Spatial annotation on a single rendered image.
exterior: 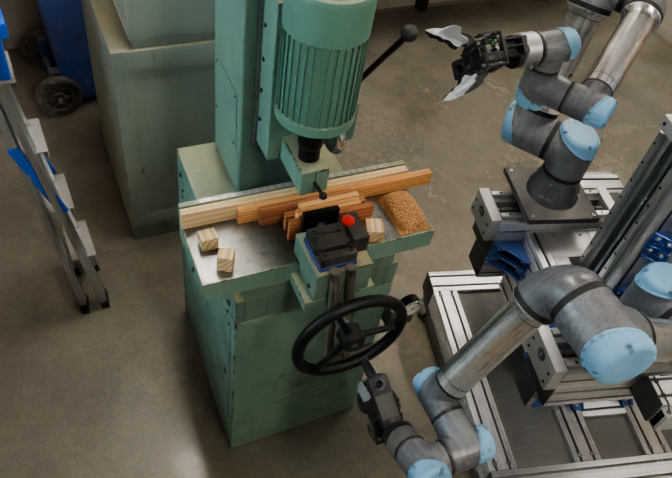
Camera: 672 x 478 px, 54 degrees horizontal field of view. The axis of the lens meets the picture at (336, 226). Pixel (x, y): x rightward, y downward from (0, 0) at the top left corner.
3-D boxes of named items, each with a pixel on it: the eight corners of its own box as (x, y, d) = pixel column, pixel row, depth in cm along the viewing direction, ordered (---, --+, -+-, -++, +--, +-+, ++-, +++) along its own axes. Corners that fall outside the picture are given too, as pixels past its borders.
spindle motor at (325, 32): (290, 146, 136) (305, 9, 114) (263, 96, 147) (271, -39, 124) (366, 133, 143) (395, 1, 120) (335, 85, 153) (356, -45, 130)
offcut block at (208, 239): (218, 247, 154) (218, 237, 151) (202, 252, 152) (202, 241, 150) (213, 237, 156) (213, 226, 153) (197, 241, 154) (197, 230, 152)
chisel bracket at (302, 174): (298, 200, 156) (302, 174, 150) (278, 161, 164) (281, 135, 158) (327, 194, 158) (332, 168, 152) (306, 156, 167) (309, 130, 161)
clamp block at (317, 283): (311, 302, 151) (315, 278, 144) (290, 258, 158) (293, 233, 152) (369, 287, 156) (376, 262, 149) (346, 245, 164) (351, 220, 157)
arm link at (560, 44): (574, 70, 149) (589, 37, 143) (534, 77, 146) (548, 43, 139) (554, 50, 154) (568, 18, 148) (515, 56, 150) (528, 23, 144)
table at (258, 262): (213, 336, 145) (212, 320, 140) (178, 236, 162) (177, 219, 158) (448, 272, 166) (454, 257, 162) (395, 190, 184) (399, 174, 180)
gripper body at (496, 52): (476, 31, 134) (525, 25, 138) (455, 47, 142) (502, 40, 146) (486, 68, 134) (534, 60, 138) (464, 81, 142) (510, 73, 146)
